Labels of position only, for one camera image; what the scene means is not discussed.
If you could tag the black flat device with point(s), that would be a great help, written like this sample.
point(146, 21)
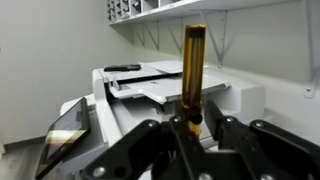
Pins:
point(121, 68)

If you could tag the yellow pen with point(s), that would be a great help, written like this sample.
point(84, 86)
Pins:
point(191, 66)

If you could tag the white shelf bracket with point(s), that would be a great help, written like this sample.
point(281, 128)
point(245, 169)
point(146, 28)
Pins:
point(154, 35)
point(140, 35)
point(216, 36)
point(310, 50)
point(176, 36)

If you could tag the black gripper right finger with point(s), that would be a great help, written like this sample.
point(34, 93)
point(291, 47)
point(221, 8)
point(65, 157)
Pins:
point(266, 146)

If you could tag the white and black copier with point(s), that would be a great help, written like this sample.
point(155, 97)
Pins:
point(150, 91)

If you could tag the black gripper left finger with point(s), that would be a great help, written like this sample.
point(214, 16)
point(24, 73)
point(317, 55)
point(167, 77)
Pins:
point(133, 146)

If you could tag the black copier touchscreen panel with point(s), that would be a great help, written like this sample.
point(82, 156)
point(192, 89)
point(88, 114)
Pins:
point(63, 133)

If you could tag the white wall shelf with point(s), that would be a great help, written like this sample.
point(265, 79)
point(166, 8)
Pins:
point(233, 6)

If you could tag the white mail sorter cubbies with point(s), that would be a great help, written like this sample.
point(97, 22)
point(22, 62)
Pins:
point(140, 6)

